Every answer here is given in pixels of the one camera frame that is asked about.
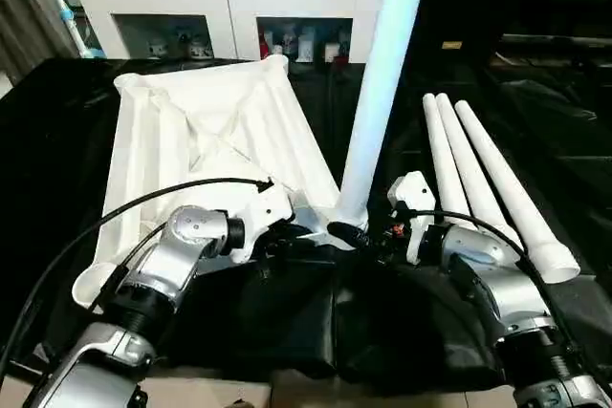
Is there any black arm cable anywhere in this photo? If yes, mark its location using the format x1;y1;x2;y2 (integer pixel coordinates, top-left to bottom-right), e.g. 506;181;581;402
0;176;274;382
396;206;612;392

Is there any black plastic mat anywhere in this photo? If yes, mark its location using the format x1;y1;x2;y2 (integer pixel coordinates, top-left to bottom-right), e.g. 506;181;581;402
0;50;612;395

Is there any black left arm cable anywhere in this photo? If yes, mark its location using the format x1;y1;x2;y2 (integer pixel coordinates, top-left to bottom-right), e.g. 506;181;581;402
0;176;274;382

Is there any white plastic table leg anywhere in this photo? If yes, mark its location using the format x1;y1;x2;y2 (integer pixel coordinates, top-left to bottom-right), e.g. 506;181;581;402
334;0;434;228
422;93;471;220
435;93;524;248
454;99;582;285

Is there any white plastic table top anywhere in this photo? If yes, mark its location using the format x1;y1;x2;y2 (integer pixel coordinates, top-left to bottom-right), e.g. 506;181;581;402
72;54;370;310

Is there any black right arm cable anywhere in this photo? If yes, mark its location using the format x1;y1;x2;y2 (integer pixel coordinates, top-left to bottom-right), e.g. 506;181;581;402
396;206;612;392

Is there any teal white mop handle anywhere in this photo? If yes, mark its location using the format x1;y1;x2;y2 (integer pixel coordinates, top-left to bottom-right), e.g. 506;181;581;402
36;0;107;59

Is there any grey curtain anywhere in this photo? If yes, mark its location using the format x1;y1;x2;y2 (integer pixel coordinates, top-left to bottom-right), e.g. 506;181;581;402
0;0;79;80

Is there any black metal rail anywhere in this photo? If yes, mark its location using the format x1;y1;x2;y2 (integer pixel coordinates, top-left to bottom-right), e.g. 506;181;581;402
496;32;612;52

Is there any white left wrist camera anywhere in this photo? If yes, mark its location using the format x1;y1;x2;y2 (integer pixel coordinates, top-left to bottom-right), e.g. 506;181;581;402
229;183;296;265

